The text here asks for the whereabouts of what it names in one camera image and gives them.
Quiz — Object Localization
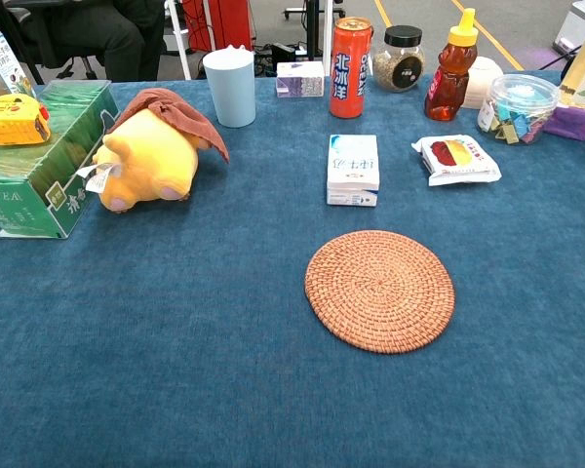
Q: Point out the clear green tea box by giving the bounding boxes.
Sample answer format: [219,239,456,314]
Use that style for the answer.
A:
[0,79,122,240]

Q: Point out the orange soda can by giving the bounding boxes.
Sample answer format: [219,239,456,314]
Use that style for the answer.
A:
[329,17,374,119]

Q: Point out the white snack packet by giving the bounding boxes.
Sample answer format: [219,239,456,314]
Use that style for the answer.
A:
[411,135,503,188]

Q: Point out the blue table cloth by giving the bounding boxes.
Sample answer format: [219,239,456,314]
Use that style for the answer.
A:
[0,72,585,468]

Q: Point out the yellow plush toy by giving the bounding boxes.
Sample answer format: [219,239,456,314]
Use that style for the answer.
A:
[92,107,211,215]

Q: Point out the black office chair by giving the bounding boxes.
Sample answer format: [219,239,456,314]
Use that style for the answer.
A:
[0,0,103,87]

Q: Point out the glass jar black lid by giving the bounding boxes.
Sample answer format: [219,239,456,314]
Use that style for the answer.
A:
[372,24,426,94]

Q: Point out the purple box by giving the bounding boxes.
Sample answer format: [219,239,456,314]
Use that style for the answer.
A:
[543,104,585,142]

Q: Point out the red cabinet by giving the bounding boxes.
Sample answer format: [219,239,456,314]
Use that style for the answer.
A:
[181,0,255,54]

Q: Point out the white metal frame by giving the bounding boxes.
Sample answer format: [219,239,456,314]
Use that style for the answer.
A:
[164,0,194,82]

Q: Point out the light blue plastic cup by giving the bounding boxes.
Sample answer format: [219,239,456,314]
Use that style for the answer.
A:
[202,44,256,129]

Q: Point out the round woven coaster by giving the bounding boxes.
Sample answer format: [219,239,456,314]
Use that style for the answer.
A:
[304,229,456,355]

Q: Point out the white bin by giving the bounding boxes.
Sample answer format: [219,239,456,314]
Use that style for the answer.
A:
[551,0,585,55]

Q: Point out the brown cloth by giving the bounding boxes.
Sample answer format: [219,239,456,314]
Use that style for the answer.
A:
[107,88,231,165]

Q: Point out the clear tea bottle white cap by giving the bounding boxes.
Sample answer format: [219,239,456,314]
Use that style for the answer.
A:
[0,19,38,103]

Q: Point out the white blue carton box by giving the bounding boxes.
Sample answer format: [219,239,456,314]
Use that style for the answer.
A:
[326,134,381,208]

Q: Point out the person's white red sneaker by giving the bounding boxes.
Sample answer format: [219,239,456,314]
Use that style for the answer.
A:
[28,0,167,82]

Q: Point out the purple tissue pack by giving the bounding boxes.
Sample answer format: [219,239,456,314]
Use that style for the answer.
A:
[275,60,326,98]

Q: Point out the black tripod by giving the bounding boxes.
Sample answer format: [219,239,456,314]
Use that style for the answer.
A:
[282,0,346,62]

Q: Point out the black power adapter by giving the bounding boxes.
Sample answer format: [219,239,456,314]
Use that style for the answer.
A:
[270,42,307,64]

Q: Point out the cream white bowl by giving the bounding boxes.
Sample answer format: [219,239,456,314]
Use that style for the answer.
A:
[462,56,504,110]

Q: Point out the honey bear bottle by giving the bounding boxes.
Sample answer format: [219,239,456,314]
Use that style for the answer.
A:
[424,8,480,122]

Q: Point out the yellow tape measure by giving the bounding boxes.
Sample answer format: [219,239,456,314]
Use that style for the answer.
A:
[0,93,52,147]

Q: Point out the clear tub of coloured clips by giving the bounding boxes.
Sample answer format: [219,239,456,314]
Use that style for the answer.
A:
[477,73,561,145]

